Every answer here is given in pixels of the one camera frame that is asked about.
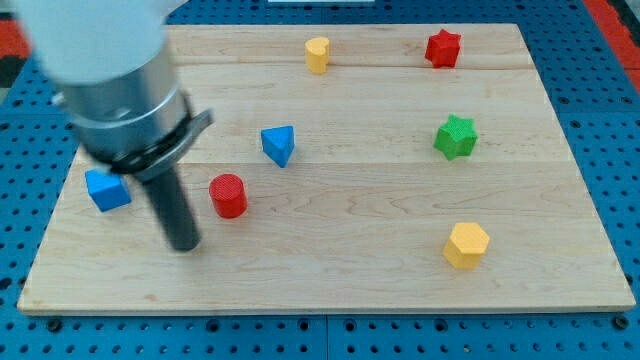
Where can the yellow heart block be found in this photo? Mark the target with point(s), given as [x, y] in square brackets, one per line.
[317, 52]

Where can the green star block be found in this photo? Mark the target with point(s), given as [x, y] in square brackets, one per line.
[456, 137]

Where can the yellow hexagon block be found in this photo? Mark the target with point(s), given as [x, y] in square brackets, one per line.
[466, 245]

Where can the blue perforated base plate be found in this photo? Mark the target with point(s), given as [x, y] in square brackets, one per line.
[587, 53]

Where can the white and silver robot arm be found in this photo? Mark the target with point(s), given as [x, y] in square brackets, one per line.
[111, 65]

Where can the red cylinder block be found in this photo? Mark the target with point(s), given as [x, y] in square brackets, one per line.
[227, 193]

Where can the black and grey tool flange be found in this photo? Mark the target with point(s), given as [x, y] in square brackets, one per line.
[153, 160]

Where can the blue cube block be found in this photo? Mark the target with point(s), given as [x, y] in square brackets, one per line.
[108, 191]

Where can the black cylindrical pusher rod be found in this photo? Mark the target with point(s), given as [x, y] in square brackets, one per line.
[168, 200]

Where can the red star block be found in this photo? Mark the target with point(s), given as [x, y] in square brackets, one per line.
[443, 49]

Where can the blue triangle block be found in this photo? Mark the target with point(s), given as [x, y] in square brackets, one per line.
[278, 144]

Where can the light wooden board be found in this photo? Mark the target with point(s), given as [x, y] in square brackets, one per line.
[357, 220]

